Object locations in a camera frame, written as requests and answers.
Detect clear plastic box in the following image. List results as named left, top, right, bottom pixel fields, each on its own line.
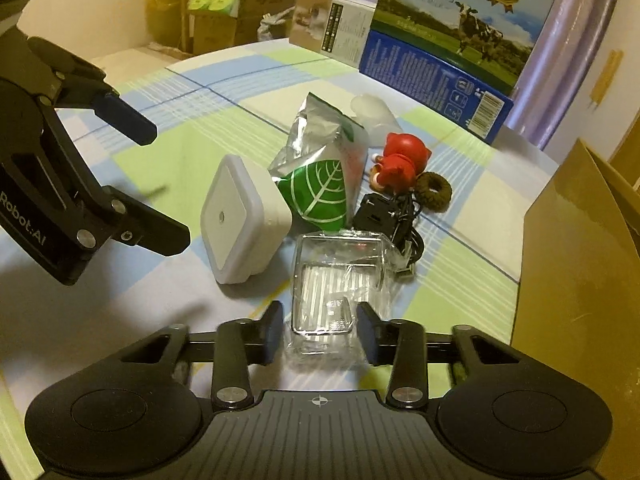
left=285, top=230, right=414, bottom=370

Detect clear plastic cup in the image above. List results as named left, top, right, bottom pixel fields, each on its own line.
left=350, top=93, right=401, bottom=134

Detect stacked cardboard boxes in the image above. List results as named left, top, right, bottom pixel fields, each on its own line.
left=188, top=0, right=300, bottom=57

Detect plaid bed sheet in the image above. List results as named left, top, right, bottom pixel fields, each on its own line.
left=1, top=40, right=556, bottom=479

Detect large cardboard box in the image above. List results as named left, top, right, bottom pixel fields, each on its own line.
left=511, top=140, right=639, bottom=479

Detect blue flat carton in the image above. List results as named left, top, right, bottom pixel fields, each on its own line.
left=359, top=30, right=513, bottom=144

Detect crumpled white plastic bag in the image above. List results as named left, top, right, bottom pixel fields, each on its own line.
left=257, top=6, right=295, bottom=42

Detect brown hair scrunchie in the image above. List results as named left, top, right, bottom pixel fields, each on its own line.
left=414, top=171, right=452, bottom=212

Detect white square night light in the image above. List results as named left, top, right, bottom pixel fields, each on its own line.
left=201, top=154, right=292, bottom=285

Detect milk carton gift box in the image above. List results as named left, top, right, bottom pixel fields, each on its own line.
left=371, top=0, right=554, bottom=96

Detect silver green foil pouch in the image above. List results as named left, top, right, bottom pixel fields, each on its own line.
left=268, top=93, right=370, bottom=232

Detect red cat figurine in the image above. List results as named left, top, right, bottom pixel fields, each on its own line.
left=370, top=132, right=432, bottom=195

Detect beige white product box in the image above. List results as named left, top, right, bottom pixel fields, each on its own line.
left=288, top=0, right=375, bottom=68

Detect tissue display box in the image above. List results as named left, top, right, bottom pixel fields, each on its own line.
left=184, top=0, right=241, bottom=54

